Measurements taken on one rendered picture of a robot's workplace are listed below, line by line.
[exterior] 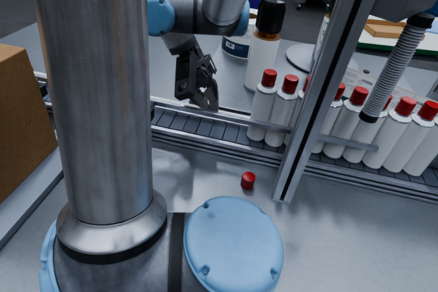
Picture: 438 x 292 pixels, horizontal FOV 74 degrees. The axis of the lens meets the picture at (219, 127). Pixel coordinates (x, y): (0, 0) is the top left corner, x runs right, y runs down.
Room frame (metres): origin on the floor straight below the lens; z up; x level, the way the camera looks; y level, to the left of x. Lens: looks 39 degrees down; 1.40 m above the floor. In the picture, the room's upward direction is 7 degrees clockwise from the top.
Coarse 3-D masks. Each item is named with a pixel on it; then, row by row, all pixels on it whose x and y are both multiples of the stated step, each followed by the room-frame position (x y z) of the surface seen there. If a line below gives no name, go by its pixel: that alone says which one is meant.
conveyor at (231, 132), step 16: (48, 96) 0.69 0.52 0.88; (160, 112) 0.68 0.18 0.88; (176, 112) 0.69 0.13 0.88; (176, 128) 0.62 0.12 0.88; (192, 128) 0.63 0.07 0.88; (208, 128) 0.64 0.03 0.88; (224, 128) 0.65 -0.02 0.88; (240, 128) 0.65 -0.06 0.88; (256, 144) 0.60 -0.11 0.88; (320, 160) 0.57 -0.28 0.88; (336, 160) 0.57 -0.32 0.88; (400, 176) 0.54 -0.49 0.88; (432, 176) 0.56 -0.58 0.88
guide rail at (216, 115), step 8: (40, 80) 0.66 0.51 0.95; (160, 104) 0.62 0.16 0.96; (168, 104) 0.62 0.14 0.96; (176, 104) 0.62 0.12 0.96; (192, 112) 0.61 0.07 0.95; (200, 112) 0.60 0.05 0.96; (208, 112) 0.60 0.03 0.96; (216, 112) 0.61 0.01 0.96; (224, 120) 0.60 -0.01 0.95; (232, 120) 0.59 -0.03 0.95; (240, 120) 0.59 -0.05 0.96; (248, 120) 0.59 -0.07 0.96; (256, 120) 0.60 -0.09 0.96; (272, 128) 0.58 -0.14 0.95; (280, 128) 0.58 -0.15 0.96; (288, 128) 0.58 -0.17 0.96; (320, 136) 0.56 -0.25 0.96; (328, 136) 0.57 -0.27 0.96; (344, 144) 0.56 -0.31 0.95; (352, 144) 0.55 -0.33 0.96; (360, 144) 0.55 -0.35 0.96; (368, 144) 0.56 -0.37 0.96; (376, 152) 0.55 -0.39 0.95
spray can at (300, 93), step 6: (306, 78) 0.62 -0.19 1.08; (306, 84) 0.61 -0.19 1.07; (300, 90) 0.63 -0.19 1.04; (300, 96) 0.61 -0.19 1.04; (300, 102) 0.60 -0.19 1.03; (294, 108) 0.61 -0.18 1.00; (294, 114) 0.61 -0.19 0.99; (294, 120) 0.60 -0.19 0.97; (288, 126) 0.61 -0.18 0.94; (288, 138) 0.60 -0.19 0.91
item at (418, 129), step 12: (420, 108) 0.58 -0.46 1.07; (432, 108) 0.56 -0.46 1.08; (420, 120) 0.56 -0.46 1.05; (432, 120) 0.57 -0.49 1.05; (408, 132) 0.56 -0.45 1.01; (420, 132) 0.55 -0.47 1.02; (396, 144) 0.57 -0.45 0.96; (408, 144) 0.55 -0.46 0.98; (396, 156) 0.56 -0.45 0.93; (408, 156) 0.55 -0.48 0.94; (384, 168) 0.56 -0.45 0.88; (396, 168) 0.55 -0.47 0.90
